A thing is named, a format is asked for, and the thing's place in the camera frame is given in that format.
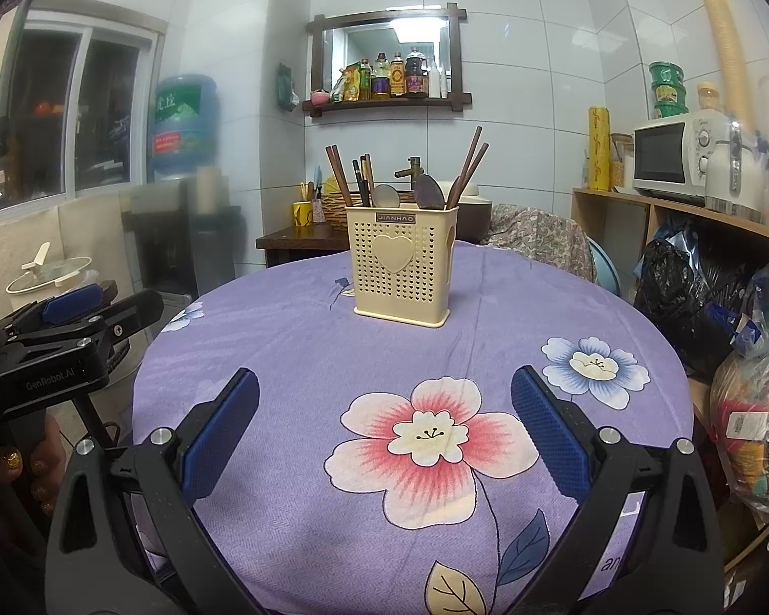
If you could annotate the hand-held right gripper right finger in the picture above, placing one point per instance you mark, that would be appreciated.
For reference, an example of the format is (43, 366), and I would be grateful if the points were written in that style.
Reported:
(548, 435)

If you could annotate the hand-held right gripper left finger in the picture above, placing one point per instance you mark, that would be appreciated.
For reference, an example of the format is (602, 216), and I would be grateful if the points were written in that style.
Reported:
(224, 435)

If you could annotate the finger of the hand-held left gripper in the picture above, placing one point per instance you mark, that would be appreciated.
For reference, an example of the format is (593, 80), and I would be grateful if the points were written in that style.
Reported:
(70, 302)
(134, 314)

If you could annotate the beige perforated utensil holder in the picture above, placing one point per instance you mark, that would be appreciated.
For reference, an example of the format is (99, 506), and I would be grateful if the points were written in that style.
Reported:
(378, 294)

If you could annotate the black chopstick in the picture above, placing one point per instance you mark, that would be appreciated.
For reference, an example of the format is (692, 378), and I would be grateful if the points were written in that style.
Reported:
(356, 173)
(363, 170)

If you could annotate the round grey spoon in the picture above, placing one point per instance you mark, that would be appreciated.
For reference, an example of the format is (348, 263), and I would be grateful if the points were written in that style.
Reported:
(384, 197)

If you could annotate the person's left hand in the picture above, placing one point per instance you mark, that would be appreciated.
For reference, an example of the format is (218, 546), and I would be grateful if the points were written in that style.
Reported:
(32, 461)

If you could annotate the pot with glass lid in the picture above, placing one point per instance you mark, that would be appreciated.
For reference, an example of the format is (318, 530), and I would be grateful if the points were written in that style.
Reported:
(45, 272)

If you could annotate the grey water dispenser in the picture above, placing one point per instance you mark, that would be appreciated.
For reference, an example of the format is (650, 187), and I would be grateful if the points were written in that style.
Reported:
(166, 237)

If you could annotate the purple floral tablecloth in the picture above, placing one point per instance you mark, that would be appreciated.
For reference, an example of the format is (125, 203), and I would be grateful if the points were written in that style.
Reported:
(295, 346)

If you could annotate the dark wooden side table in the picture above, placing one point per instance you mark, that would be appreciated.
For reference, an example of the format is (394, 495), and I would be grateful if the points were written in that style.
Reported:
(295, 243)

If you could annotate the light blue basin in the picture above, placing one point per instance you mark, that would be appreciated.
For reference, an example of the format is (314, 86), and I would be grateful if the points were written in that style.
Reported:
(605, 266)

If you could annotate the black plastic bag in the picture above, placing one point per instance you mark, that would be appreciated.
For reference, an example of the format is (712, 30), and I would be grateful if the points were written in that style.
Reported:
(673, 294)

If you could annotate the blue water jug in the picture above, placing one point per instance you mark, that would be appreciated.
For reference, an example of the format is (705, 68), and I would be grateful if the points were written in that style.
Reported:
(182, 128)

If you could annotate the sliding glass window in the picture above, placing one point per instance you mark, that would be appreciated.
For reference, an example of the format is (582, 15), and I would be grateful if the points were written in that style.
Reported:
(51, 109)

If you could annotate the yellow mug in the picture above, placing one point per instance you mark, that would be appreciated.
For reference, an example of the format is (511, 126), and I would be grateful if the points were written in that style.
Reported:
(302, 213)

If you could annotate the paisley patterned cloth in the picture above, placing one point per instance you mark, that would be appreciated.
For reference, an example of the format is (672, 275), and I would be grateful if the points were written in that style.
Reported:
(538, 237)

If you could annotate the clear bag of colourful goods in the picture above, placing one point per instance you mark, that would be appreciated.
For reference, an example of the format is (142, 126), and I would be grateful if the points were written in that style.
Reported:
(756, 429)

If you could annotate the woven wicker basket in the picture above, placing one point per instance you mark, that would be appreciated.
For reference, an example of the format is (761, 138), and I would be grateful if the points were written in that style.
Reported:
(334, 218)

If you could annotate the light wooden shelf unit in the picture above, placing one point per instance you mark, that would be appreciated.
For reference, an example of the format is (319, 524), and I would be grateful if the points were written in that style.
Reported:
(605, 218)

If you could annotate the grey white rice cooker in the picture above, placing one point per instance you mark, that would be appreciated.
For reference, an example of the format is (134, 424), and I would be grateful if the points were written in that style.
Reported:
(474, 211)

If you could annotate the clear storage jar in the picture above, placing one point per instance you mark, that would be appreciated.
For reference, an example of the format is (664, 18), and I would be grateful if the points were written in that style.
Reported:
(621, 163)

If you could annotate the small pink bowl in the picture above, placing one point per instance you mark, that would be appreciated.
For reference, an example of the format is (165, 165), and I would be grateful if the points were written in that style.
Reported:
(320, 97)

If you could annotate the yellow wrap roll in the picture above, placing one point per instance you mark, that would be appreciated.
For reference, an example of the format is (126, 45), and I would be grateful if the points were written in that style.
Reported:
(600, 147)

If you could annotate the bamboo style faucet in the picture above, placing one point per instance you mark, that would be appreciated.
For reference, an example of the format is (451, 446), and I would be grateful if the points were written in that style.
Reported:
(413, 170)

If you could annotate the white microwave oven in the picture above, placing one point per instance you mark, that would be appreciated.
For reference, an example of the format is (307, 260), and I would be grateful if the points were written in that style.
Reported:
(660, 154)

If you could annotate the yellow green seasoning packet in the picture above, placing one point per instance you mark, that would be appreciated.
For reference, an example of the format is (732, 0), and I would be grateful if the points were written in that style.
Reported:
(349, 86)

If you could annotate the white electric kettle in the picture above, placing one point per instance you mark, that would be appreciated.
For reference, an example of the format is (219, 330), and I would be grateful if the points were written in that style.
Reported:
(724, 173)

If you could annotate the green condiment bottle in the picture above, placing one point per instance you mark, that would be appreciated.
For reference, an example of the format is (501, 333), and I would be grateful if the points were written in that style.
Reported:
(365, 80)

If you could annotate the purple label condiment bottle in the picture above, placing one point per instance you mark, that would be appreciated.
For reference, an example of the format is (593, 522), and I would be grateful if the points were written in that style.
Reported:
(380, 77)

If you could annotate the green instant noodle cup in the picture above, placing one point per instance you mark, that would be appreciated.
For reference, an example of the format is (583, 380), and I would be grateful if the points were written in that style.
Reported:
(670, 109)
(669, 92)
(668, 73)

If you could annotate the wooden framed mirror shelf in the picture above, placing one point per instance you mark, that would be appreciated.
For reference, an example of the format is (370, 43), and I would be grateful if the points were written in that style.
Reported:
(359, 45)

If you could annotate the amber condiment bottle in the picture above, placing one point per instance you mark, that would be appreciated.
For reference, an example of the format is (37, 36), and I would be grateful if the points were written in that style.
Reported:
(397, 77)

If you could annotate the dark soy sauce bottle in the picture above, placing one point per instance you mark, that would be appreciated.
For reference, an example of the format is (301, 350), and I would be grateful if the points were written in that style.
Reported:
(416, 74)

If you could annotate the white plastic bottle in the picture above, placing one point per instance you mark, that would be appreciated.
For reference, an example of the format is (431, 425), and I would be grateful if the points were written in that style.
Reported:
(437, 80)

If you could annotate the yellow lid jar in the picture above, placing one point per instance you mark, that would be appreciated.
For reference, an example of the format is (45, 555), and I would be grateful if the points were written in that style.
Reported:
(709, 97)

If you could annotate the stack of yellow paper cups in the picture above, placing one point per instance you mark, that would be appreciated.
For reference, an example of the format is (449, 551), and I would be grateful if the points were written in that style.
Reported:
(724, 45)

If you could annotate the green hanging wall item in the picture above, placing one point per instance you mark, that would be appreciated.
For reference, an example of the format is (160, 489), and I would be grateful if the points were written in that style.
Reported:
(287, 86)

